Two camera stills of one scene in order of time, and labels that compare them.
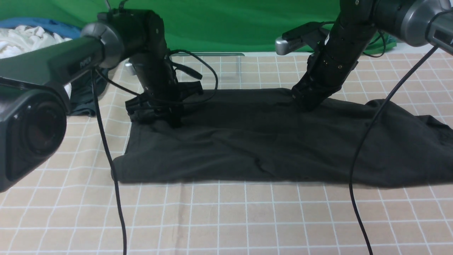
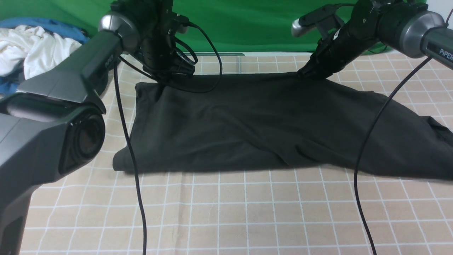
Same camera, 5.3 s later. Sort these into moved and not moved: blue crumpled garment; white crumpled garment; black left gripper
Moved: black left gripper
Not moved: white crumpled garment; blue crumpled garment
